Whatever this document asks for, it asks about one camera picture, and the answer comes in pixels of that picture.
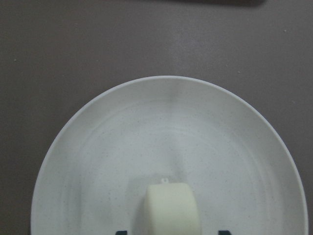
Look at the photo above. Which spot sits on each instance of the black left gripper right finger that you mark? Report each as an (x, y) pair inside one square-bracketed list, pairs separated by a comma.
[(224, 232)]

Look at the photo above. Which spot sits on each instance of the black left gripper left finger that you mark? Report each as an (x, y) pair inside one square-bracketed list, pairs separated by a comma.
[(121, 233)]

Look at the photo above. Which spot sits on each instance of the white steamed bun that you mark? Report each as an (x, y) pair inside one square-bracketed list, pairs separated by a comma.
[(171, 209)]

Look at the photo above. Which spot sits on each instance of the cream round plate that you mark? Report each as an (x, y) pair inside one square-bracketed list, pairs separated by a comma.
[(168, 129)]

